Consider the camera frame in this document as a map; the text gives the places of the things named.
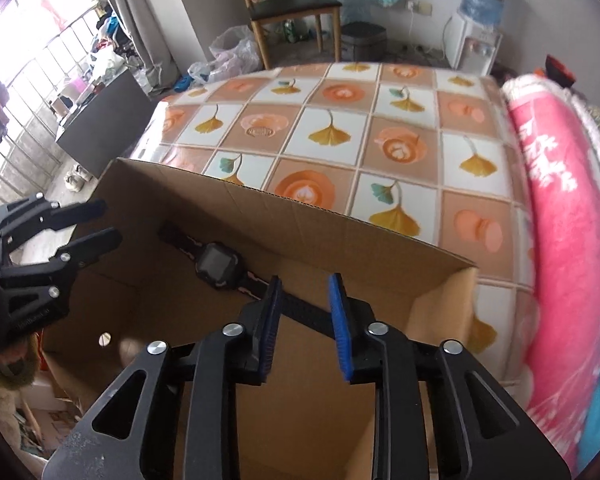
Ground black wrist watch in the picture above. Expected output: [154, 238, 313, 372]
[159, 222, 333, 336]

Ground white water dispenser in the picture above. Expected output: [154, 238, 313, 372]
[445, 12, 503, 77]

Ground wooden chair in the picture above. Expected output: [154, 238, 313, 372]
[232, 0, 343, 70]

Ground brown cardboard box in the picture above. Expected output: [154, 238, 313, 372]
[42, 157, 481, 480]

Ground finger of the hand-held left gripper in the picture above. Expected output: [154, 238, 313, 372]
[0, 195, 106, 251]
[0, 227, 123, 286]

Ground ginkgo leaf patterned tablecloth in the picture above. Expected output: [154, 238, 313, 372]
[130, 62, 536, 386]

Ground black floor appliance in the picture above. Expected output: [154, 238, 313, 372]
[341, 22, 387, 61]

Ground pink floral blanket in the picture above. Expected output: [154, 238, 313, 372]
[500, 74, 600, 476]

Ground dark cabinet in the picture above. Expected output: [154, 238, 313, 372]
[54, 67, 153, 178]

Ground pair of shoes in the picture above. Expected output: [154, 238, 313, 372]
[64, 165, 93, 191]

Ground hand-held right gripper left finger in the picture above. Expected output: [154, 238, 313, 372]
[42, 275, 285, 480]

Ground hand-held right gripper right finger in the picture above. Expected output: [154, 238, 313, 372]
[328, 273, 568, 480]

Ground clear plastic bag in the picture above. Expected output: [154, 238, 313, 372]
[187, 25, 263, 86]

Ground black bowl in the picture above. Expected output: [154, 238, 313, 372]
[545, 55, 578, 86]

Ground grey curtain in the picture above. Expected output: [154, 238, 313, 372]
[94, 0, 205, 96]

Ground window grille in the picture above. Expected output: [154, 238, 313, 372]
[0, 0, 105, 211]

